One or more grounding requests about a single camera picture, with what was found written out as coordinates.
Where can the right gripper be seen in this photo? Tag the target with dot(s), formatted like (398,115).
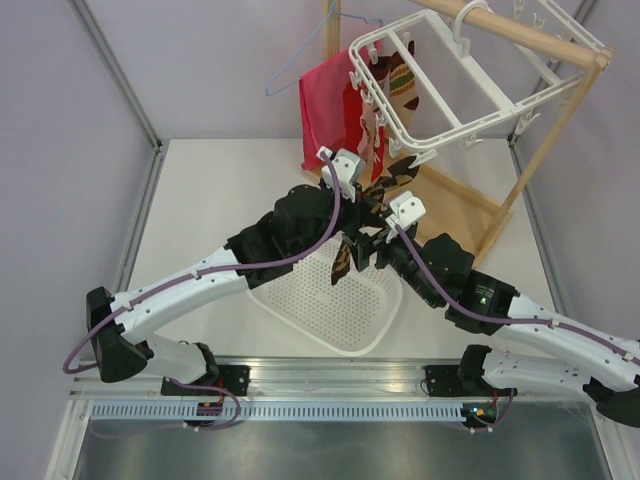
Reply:
(363,245)

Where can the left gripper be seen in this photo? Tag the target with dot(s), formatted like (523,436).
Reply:
(359,211)

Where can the brown argyle sock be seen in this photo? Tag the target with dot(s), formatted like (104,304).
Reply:
(398,175)

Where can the white clip drying hanger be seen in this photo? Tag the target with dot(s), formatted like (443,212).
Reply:
(477,71)

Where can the red sock with white print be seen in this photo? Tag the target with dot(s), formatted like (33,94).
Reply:
(377,142)

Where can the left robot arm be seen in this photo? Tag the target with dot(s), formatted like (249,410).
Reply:
(124,324)

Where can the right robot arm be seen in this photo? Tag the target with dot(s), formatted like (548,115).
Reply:
(590,363)

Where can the pink sock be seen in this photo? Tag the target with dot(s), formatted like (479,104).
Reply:
(367,115)

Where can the white perforated plastic basket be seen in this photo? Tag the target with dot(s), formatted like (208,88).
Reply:
(350,318)

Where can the wooden drying rack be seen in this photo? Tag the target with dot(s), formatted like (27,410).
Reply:
(469,193)

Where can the plain red sock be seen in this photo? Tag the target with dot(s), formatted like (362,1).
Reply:
(352,112)

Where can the pink cloth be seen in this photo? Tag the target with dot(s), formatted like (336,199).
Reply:
(322,107)

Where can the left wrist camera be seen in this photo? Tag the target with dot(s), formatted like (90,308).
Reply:
(348,167)

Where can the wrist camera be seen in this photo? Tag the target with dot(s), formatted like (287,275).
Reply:
(406,210)
(348,167)

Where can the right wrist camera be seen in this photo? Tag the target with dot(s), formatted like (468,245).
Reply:
(406,210)

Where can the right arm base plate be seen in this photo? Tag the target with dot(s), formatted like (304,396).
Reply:
(442,381)

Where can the aluminium mounting rail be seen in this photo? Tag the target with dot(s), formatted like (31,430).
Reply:
(315,378)

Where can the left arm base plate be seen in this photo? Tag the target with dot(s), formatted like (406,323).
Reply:
(232,378)

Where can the slotted cable duct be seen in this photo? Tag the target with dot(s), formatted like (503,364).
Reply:
(191,410)

